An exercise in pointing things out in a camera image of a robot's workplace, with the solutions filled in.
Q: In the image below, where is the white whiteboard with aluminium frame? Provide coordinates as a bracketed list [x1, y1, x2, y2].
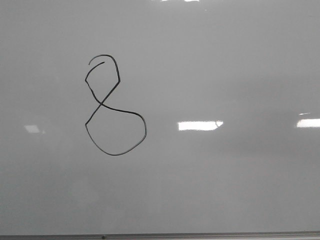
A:
[0, 0, 320, 239]

